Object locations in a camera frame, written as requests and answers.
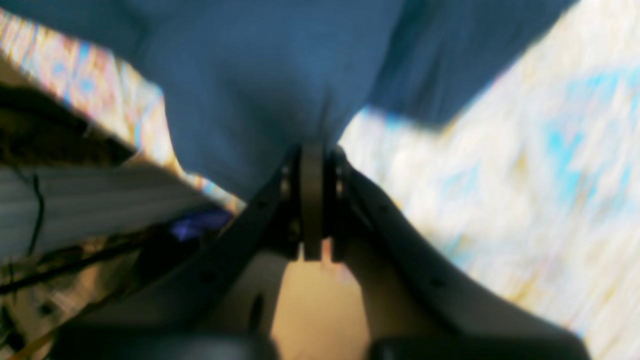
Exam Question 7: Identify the patterned tablecloth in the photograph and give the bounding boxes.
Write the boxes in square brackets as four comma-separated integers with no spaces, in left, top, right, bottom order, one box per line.
[1,0,639,360]

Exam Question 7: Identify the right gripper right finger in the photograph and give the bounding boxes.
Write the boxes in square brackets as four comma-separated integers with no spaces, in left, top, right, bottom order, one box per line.
[327,148,590,360]

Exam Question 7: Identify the dark blue t-shirt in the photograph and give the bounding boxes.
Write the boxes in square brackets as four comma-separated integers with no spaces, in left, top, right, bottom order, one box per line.
[1,0,574,201]

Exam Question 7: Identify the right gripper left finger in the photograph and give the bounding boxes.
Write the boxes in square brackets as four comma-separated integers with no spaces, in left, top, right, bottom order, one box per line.
[50,144,325,360]

